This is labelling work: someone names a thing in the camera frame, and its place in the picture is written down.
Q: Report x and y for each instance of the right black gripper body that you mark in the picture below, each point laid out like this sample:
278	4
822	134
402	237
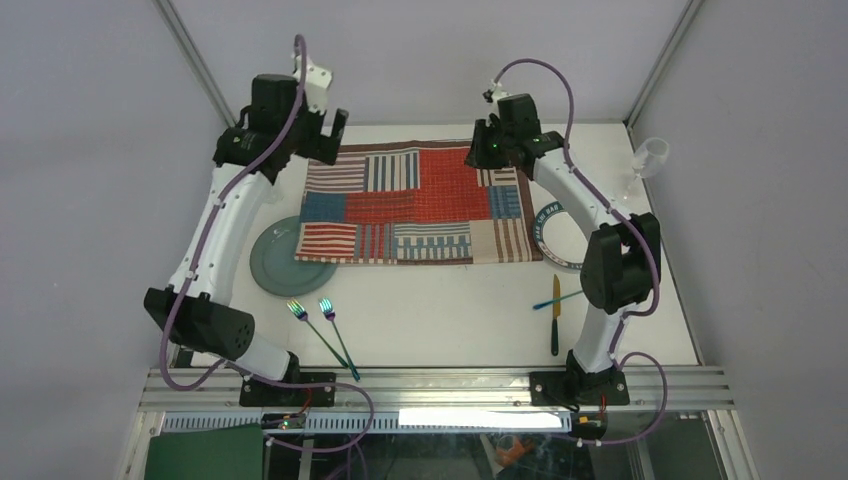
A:
491	146

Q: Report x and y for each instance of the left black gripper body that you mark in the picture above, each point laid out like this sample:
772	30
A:
307	140

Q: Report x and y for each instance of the brown striped placemat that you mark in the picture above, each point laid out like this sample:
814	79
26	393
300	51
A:
414	203

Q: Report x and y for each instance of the white green-rimmed small plate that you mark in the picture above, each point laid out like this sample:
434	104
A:
559	238

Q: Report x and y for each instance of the large teal plate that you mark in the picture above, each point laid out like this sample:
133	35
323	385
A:
273	265

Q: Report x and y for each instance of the gold knife dark handle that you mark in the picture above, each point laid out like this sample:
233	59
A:
556	310

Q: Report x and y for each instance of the clear wine glass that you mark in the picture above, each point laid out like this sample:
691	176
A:
648	159

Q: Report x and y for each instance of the iridescent spoon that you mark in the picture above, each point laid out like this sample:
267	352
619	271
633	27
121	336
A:
556	300

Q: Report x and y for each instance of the iridescent fork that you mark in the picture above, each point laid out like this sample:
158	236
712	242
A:
300	313
329	314

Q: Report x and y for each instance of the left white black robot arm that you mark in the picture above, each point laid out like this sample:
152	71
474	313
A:
284	119

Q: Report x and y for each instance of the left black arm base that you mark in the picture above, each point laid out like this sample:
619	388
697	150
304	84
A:
286	389

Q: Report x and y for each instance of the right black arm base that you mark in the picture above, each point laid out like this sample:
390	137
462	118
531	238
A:
580	389

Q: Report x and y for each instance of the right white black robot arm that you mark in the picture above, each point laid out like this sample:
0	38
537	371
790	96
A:
621	271

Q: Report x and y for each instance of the clear plastic cup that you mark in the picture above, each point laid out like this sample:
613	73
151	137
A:
276	194

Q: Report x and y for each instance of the orange object below table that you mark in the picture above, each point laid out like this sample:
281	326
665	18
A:
510	449

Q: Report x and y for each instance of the green board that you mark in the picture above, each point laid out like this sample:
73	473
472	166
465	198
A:
227	453

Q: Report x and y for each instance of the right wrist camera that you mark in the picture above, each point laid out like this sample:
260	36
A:
494	93

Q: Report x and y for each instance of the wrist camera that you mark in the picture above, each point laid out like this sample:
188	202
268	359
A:
494	93
315	81

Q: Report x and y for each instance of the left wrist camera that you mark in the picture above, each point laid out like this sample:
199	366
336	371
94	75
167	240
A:
315	81

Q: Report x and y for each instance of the white slotted cable duct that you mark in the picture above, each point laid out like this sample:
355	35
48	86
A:
404	421

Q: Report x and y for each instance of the aluminium front rail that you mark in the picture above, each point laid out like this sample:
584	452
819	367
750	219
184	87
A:
682	388

